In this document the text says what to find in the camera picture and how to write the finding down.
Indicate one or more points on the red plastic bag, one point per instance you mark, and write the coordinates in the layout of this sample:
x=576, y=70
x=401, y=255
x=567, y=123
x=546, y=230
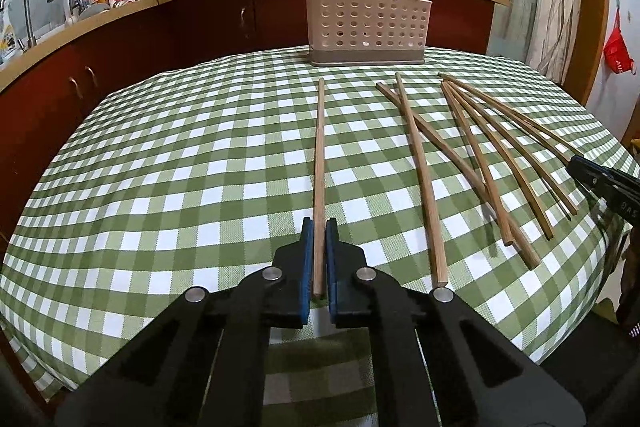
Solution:
x=617, y=49

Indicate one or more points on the beige perforated utensil holder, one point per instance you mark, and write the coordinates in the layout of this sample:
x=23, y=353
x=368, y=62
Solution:
x=350, y=17

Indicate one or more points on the steel kitchen faucet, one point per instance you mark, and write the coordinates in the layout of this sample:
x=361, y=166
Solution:
x=25, y=7

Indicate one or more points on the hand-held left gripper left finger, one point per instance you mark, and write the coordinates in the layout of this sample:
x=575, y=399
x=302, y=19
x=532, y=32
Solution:
x=307, y=257

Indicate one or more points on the wooden door frame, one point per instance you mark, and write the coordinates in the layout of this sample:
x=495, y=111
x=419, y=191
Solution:
x=592, y=7

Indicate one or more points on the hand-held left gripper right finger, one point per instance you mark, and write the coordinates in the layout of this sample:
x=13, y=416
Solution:
x=332, y=257

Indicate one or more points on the red kitchen cabinets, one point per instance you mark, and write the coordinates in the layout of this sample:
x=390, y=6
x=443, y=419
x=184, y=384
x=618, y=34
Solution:
x=200, y=27

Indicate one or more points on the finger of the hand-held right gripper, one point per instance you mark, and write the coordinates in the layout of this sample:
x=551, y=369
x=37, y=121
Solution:
x=607, y=187

